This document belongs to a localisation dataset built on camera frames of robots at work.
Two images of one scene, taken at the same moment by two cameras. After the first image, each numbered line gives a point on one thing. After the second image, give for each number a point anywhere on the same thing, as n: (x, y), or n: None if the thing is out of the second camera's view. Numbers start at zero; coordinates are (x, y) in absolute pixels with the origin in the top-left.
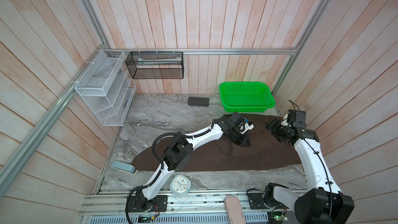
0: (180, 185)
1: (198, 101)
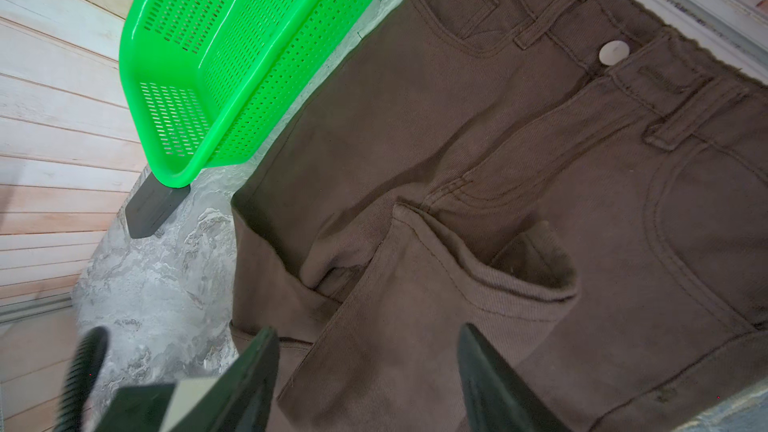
0: None
1: (151, 206)
